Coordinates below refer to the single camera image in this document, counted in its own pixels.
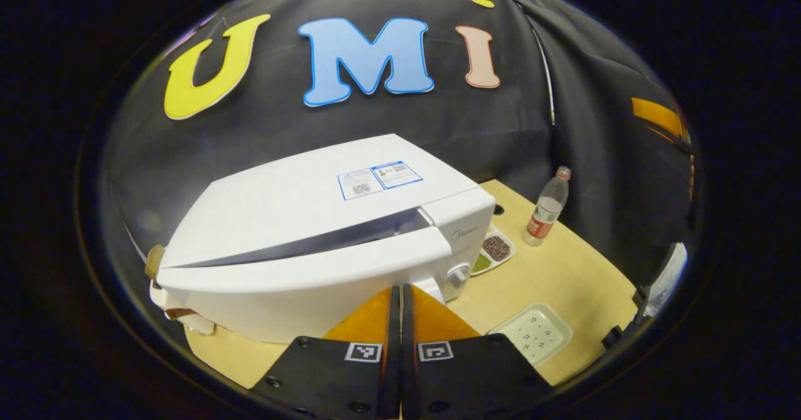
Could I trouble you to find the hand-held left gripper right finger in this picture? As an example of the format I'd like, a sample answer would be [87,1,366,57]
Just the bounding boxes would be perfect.
[401,284,556,420]

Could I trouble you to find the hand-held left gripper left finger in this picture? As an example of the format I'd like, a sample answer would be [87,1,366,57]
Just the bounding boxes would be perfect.
[249,285,402,420]

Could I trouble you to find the white microwave oven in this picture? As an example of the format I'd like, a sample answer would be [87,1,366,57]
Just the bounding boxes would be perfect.
[155,133,497,346]

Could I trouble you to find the pale green food tray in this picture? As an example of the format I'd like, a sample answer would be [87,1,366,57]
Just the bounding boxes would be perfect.
[488,303,574,367]

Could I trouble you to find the clear plastic water bottle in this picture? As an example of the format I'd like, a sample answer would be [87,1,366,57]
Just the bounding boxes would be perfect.
[523,166,572,247]

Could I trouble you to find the white divided grain dish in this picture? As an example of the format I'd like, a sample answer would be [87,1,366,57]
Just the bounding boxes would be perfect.
[469,225,517,277]

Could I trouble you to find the white cloth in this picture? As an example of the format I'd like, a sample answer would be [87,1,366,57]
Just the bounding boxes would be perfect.
[638,242,689,318]

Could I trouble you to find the white toaster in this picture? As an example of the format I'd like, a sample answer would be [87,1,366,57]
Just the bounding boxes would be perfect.
[148,279,217,336]

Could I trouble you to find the black backdrop cloth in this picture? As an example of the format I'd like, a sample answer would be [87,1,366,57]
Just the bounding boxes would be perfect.
[103,0,698,295]

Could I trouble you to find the brown toast slice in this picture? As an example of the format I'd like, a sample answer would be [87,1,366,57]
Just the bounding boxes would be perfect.
[145,245,166,281]

